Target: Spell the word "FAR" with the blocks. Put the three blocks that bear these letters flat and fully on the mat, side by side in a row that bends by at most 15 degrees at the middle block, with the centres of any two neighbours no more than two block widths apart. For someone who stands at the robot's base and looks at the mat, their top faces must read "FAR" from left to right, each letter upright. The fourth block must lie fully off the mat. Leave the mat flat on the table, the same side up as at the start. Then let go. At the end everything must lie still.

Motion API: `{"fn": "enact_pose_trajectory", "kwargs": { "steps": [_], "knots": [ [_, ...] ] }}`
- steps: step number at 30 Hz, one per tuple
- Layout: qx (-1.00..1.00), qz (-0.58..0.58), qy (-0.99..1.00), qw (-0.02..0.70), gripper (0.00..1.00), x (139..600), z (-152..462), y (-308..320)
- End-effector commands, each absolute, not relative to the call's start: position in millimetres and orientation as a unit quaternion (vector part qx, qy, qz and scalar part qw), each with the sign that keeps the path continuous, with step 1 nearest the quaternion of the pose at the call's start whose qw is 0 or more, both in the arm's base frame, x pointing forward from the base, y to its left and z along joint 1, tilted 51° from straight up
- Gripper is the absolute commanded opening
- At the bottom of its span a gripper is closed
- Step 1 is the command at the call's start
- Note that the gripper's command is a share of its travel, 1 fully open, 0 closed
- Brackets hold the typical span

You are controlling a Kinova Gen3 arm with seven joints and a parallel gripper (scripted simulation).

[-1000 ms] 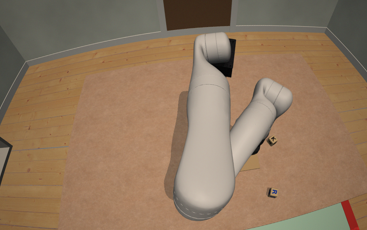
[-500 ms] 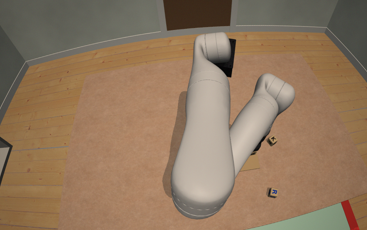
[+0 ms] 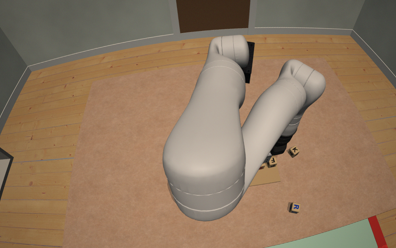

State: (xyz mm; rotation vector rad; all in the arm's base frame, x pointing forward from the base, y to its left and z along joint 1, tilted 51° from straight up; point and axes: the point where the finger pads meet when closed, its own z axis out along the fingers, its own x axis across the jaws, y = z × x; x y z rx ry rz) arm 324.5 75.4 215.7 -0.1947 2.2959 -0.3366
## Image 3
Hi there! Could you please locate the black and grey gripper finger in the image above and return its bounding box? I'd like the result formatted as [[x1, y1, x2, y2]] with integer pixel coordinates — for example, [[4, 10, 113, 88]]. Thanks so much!
[[263, 152, 273, 163]]

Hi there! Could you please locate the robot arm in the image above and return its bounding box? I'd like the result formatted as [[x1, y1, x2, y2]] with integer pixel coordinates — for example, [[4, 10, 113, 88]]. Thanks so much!
[[163, 35, 326, 221]]

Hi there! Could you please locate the tan flat mat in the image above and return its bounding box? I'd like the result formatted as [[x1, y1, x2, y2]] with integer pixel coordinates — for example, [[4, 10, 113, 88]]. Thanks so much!
[[249, 163, 281, 186]]

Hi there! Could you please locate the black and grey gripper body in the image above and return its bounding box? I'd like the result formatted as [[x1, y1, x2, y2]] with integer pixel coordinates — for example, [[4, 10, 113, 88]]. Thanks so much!
[[271, 121, 300, 155]]

